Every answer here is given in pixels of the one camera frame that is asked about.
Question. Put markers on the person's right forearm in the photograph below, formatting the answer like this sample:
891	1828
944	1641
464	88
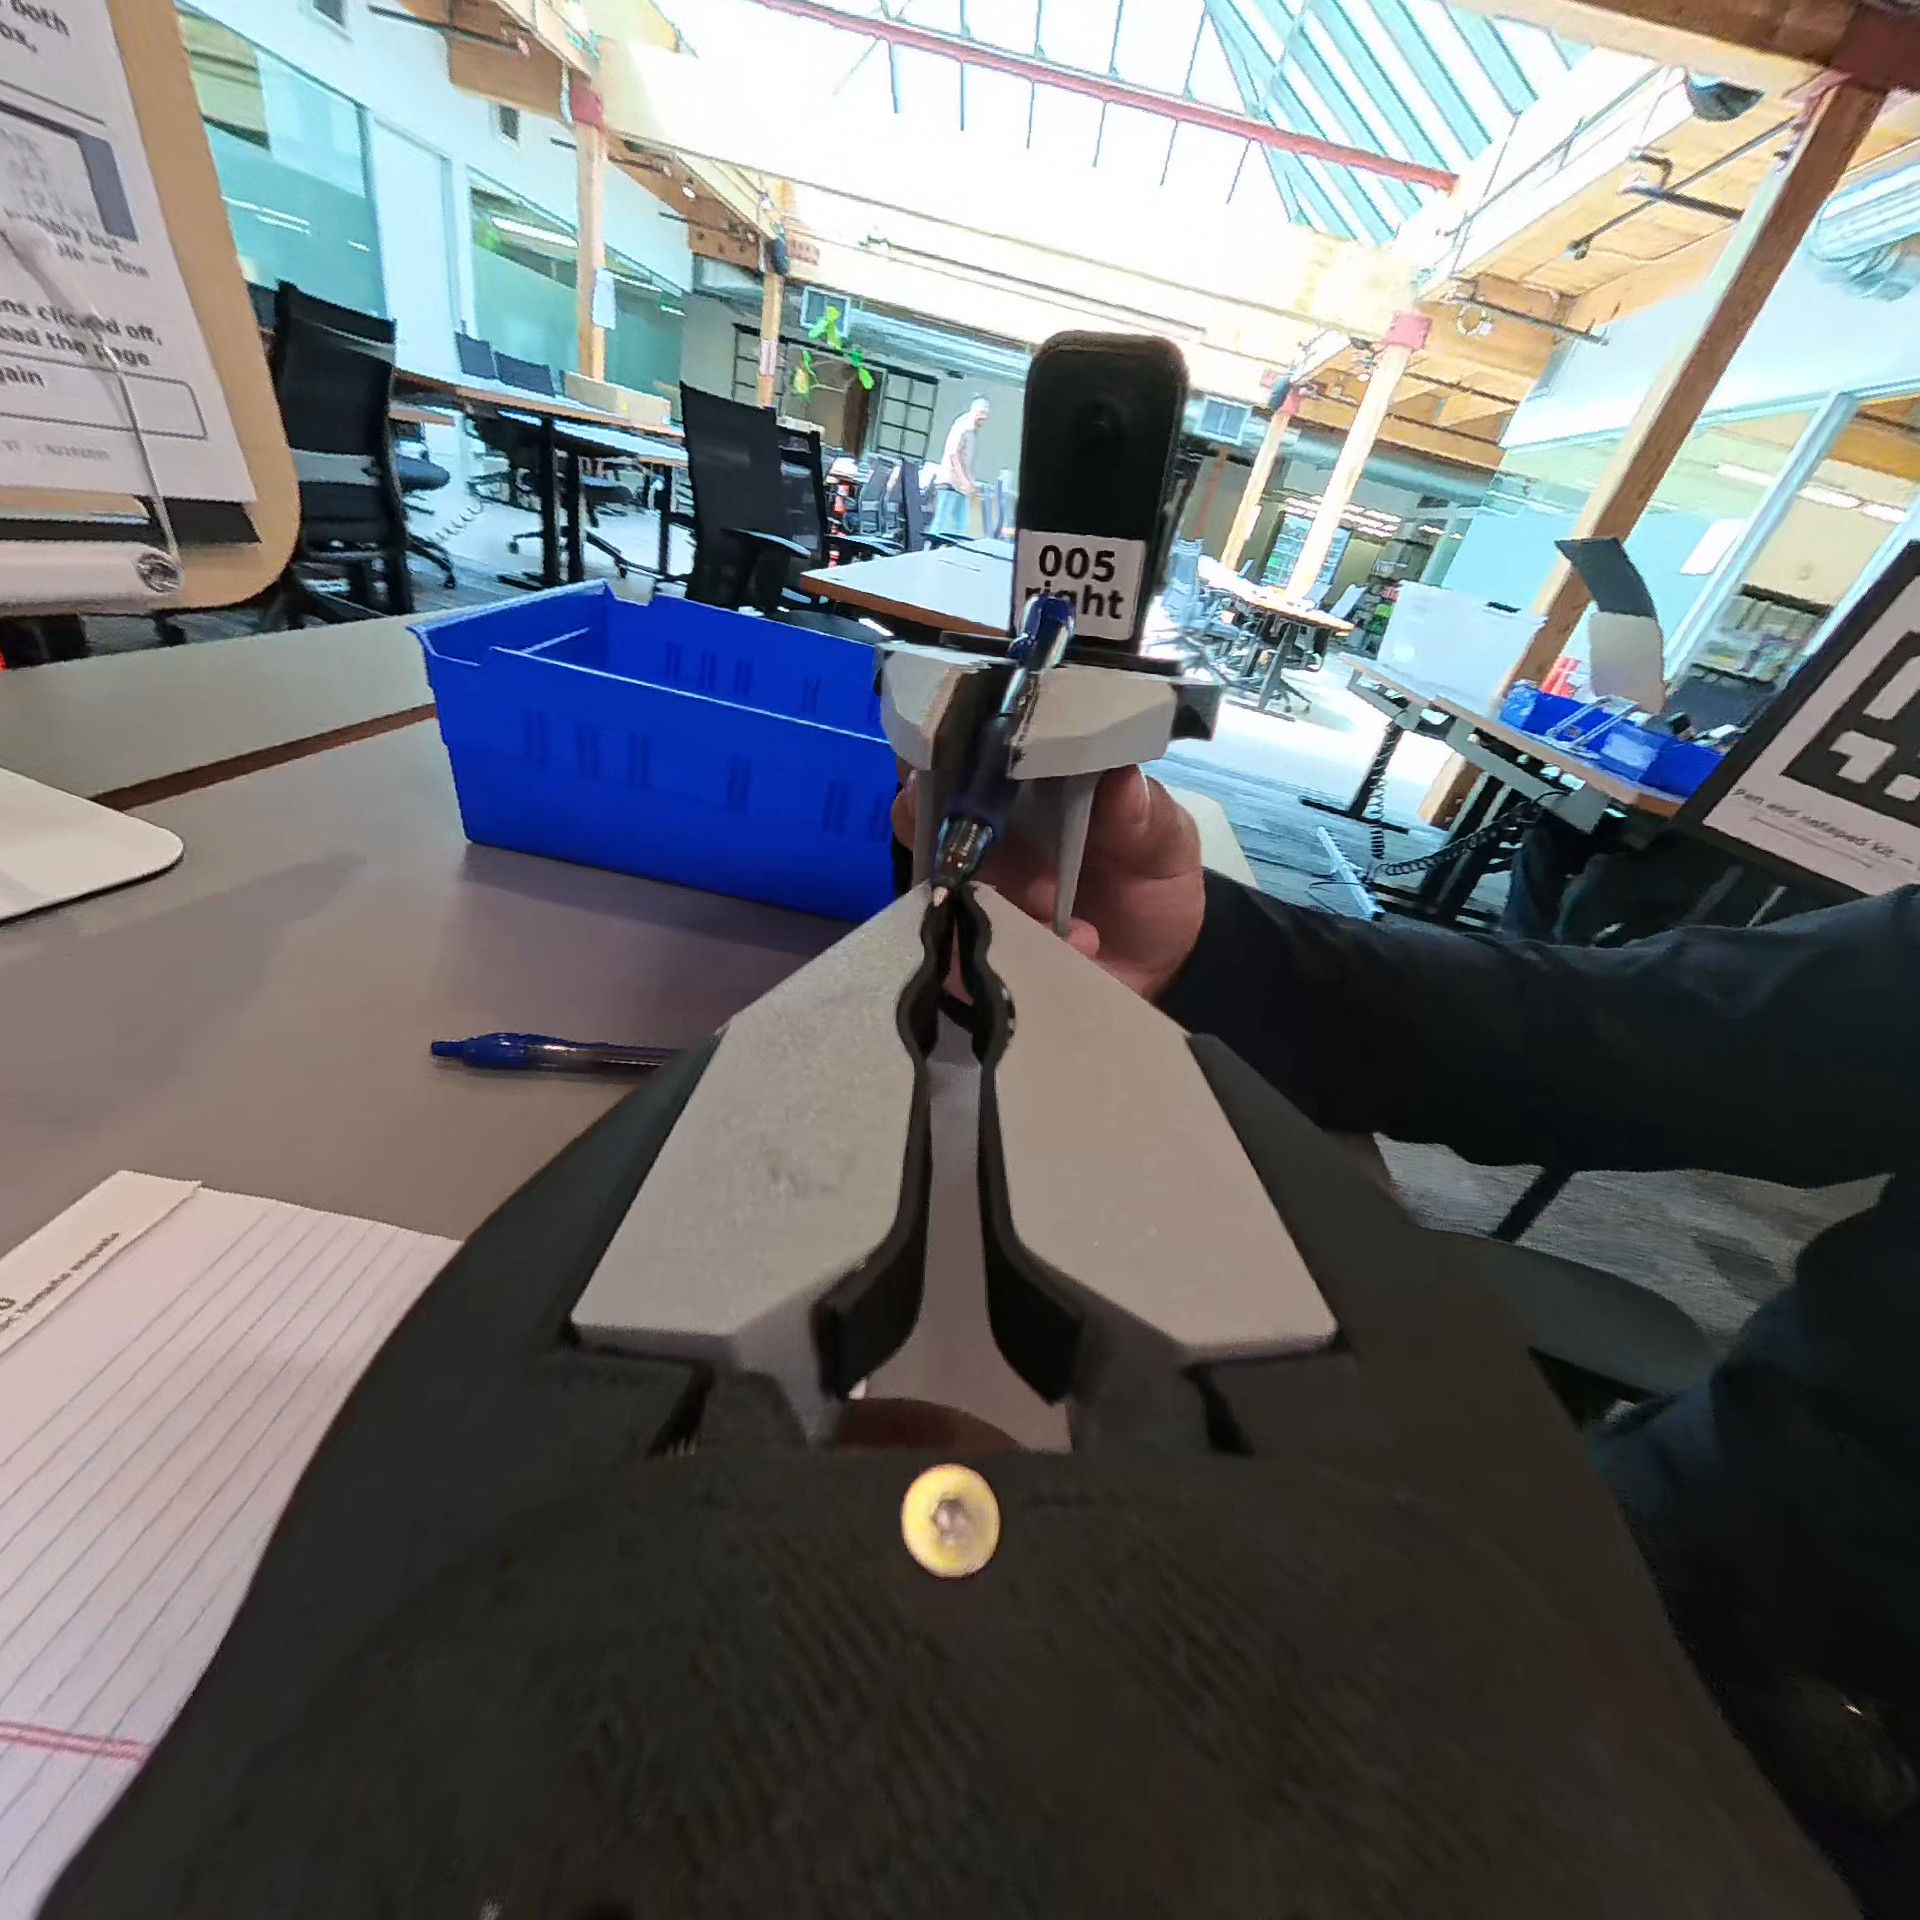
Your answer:
1500	1019

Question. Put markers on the blue plastic bin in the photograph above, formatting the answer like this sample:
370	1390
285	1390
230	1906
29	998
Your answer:
645	749

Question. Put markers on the row of blue bins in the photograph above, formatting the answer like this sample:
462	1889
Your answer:
1622	742

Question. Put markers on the person's dark clothing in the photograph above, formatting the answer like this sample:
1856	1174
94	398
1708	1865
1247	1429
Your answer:
1787	1499

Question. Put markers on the black armrest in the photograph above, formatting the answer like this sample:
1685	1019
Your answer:
1589	1320

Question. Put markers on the wooden post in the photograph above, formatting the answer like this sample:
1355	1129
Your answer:
590	240

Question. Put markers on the blue retractable pen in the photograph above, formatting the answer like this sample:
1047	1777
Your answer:
984	773
540	1052

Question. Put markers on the person's right hand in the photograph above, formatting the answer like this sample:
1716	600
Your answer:
1141	885

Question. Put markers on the black white marker placard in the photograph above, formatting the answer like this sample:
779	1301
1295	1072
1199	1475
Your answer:
1846	749

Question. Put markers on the black office chair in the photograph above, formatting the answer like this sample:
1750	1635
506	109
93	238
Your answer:
734	480
340	435

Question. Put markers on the printed instruction sheet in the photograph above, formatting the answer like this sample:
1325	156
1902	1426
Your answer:
91	300

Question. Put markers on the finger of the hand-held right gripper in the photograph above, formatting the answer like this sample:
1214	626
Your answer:
922	714
1103	721

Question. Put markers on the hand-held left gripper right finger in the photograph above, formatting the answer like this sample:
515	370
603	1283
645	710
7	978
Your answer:
1141	1200

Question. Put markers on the background office table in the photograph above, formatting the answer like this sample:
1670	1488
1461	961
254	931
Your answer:
557	411
931	586

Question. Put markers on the white lined legal pad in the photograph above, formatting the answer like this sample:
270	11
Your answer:
182	1424

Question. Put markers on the hanging green plant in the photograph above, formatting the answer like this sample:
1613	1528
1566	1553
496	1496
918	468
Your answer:
840	352

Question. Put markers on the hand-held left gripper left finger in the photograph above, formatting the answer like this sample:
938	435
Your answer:
750	1200

